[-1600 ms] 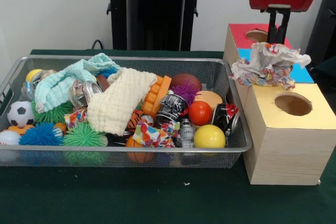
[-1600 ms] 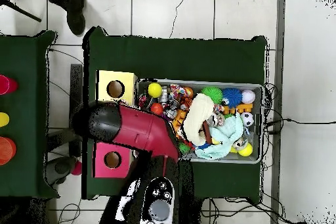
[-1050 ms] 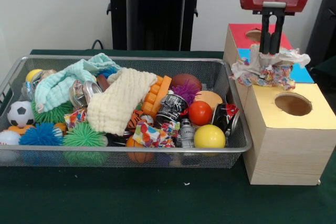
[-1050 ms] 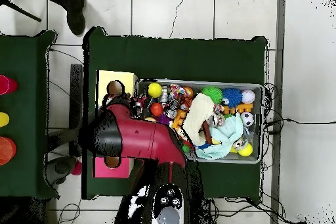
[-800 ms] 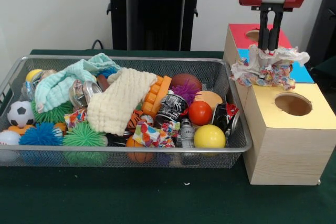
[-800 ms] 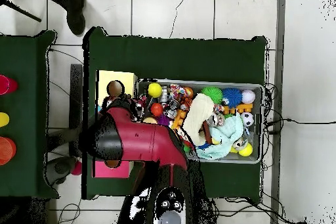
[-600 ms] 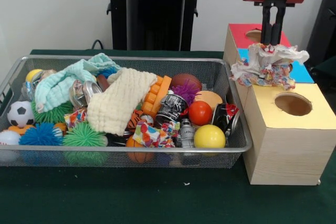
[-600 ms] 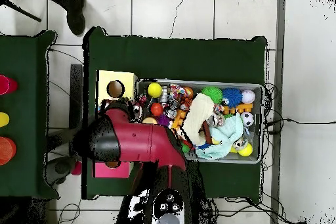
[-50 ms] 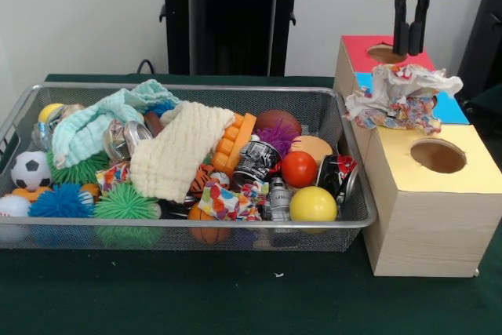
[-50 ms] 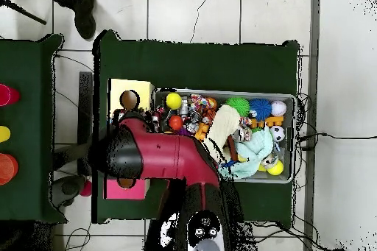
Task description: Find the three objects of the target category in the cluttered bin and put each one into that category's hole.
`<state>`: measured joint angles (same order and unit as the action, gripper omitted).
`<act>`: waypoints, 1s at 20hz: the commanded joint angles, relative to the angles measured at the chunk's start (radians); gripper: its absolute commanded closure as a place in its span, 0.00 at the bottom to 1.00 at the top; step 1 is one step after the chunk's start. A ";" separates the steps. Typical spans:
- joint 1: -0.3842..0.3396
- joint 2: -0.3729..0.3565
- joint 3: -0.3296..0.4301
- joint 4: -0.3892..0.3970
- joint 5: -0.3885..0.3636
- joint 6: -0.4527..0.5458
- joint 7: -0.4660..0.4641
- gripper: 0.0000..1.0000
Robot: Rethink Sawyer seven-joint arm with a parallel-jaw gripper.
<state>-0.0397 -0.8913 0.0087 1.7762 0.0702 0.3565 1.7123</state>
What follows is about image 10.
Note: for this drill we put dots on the colourful patterned paper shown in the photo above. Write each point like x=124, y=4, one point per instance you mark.
x=154, y=118
x=198, y=101

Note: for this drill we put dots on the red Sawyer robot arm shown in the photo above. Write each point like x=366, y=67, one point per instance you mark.
x=165, y=153

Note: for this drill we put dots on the wooden box with three holes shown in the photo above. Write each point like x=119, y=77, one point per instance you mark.
x=141, y=89

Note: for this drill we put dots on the shallow clear mesh bin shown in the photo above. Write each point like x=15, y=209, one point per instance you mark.
x=265, y=178

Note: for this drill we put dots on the purple spiky ball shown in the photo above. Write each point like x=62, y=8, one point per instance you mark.
x=185, y=131

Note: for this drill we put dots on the red orange ball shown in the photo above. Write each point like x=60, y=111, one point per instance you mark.
x=176, y=122

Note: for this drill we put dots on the large yellow ball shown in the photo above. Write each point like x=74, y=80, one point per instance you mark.
x=173, y=101

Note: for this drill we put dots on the cream knitted cloth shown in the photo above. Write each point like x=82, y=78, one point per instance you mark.
x=223, y=124

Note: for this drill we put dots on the green spiky ball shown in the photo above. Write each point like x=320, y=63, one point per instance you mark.
x=239, y=105

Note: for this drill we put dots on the mint green cloth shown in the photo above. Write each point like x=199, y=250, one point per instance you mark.
x=256, y=148

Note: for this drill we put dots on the blue spiky ball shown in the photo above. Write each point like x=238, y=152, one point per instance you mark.
x=260, y=108

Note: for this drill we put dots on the black and white soccer ball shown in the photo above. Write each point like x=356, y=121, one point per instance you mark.
x=277, y=133

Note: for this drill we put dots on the white baseball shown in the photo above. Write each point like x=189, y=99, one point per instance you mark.
x=278, y=108

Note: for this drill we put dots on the black upright panel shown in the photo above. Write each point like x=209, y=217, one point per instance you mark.
x=85, y=100

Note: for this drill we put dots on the person's foot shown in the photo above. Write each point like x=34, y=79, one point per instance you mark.
x=84, y=18

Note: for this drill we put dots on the dark green side table cloth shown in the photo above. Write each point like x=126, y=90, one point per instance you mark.
x=26, y=56

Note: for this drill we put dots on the pink round object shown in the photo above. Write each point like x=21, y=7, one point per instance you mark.
x=7, y=95

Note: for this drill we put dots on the yellow round object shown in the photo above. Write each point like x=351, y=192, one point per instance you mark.
x=3, y=133

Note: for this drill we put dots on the orange red round object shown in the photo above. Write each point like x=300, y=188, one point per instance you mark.
x=7, y=168

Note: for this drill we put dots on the black slanted rod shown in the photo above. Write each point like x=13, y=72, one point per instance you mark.
x=26, y=13

